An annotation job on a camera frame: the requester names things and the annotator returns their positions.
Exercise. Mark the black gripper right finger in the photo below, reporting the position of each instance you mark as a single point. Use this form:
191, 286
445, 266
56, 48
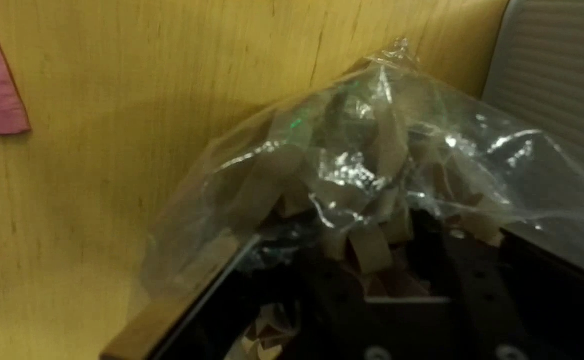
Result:
490, 323

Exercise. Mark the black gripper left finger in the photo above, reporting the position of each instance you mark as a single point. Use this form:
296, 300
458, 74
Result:
327, 306

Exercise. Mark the clear bag of rubber bands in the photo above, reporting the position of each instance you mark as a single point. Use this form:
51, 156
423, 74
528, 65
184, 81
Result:
349, 166

